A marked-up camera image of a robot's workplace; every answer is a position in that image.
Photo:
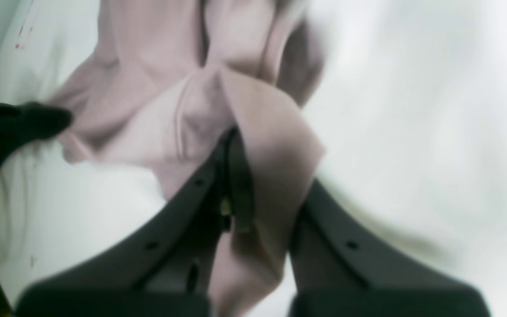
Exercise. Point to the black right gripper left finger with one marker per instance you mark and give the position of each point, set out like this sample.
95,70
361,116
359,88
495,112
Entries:
164,268

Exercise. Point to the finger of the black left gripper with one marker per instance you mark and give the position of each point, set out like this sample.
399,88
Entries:
29,122

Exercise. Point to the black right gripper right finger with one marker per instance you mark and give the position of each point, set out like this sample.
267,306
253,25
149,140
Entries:
343,270

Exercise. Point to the mauve T-shirt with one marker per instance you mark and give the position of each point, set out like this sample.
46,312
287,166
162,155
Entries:
168,77

